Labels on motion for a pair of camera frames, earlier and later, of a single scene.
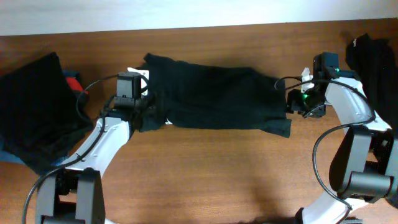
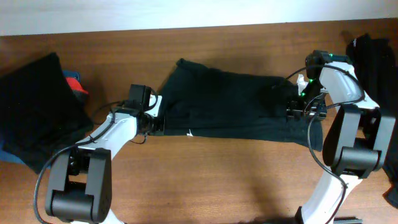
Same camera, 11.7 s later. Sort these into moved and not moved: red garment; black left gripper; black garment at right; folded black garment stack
Moved: black left gripper
Not moved: black garment at right; red garment; folded black garment stack
